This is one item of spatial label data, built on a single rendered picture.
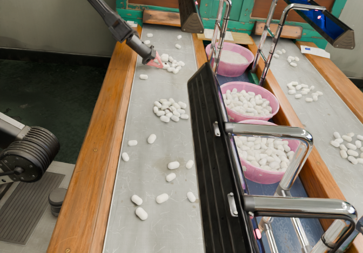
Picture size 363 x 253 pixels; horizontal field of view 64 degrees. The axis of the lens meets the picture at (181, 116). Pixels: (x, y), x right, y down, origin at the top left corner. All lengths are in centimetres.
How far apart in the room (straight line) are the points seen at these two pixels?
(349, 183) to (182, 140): 56
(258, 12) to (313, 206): 160
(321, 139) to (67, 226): 93
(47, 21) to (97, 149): 208
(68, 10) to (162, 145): 200
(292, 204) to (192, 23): 75
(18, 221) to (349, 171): 114
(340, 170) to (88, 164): 82
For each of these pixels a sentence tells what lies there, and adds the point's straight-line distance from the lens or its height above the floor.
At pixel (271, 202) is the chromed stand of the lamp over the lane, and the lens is 40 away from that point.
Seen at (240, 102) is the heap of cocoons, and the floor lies 75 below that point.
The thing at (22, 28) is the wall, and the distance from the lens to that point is 300.
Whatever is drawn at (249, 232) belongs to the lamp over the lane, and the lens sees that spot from 37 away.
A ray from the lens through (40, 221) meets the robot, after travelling 116.
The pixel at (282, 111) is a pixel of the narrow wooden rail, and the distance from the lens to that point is 126.
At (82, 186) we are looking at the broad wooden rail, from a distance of 84.
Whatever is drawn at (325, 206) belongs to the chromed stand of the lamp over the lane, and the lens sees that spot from 43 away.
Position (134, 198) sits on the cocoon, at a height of 76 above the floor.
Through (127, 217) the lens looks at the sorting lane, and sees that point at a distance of 80.
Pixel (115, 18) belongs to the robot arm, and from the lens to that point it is 132.
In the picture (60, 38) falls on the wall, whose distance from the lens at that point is 291.
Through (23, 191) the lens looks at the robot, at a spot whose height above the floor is 48.
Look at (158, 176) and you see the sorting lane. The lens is 89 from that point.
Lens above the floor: 141
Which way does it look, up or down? 37 degrees down
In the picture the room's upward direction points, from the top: 9 degrees clockwise
